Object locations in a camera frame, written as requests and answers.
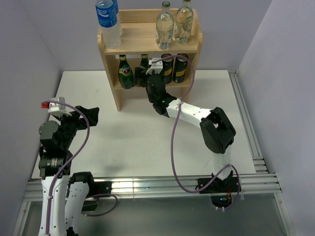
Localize wooden two-tier shelf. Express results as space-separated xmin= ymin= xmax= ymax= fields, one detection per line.
xmin=97 ymin=9 xmax=203 ymax=111

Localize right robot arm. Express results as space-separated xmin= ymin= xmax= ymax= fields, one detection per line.
xmin=135 ymin=67 xmax=236 ymax=192

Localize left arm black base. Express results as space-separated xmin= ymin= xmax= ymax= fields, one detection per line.
xmin=77 ymin=181 xmax=113 ymax=213

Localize pocari sweat water bottle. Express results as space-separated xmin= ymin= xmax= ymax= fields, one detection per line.
xmin=95 ymin=0 xmax=121 ymax=49
xmin=113 ymin=0 xmax=122 ymax=35

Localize green glass bottle front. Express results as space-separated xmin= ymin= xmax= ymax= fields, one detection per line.
xmin=140 ymin=54 xmax=149 ymax=71

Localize rear Pocari Sweat water bottle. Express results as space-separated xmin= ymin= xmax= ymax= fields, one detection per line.
xmin=113 ymin=0 xmax=122 ymax=35

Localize front Pocari Sweat water bottle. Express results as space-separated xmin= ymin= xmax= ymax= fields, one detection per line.
xmin=95 ymin=0 xmax=121 ymax=49

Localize clear glass bottle green cap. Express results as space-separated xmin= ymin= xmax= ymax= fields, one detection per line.
xmin=174 ymin=0 xmax=193 ymax=44

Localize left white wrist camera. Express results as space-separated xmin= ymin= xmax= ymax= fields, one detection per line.
xmin=41 ymin=102 xmax=70 ymax=118

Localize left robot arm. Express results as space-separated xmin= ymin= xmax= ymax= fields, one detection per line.
xmin=38 ymin=103 xmax=99 ymax=236

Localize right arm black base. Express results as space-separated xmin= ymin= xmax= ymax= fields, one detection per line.
xmin=195 ymin=177 xmax=242 ymax=194

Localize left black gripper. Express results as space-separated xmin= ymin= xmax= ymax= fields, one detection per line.
xmin=54 ymin=105 xmax=99 ymax=149

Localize aluminium frame right rail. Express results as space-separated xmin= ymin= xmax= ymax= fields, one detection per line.
xmin=228 ymin=70 xmax=270 ymax=174

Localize black can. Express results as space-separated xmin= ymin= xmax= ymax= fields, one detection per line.
xmin=173 ymin=57 xmax=188 ymax=83
xmin=160 ymin=54 xmax=174 ymax=84

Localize aluminium frame rail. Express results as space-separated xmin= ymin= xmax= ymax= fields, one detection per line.
xmin=228 ymin=70 xmax=270 ymax=174
xmin=23 ymin=174 xmax=282 ymax=202

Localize aluminium frame front rail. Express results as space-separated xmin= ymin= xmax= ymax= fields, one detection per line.
xmin=23 ymin=174 xmax=282 ymax=202

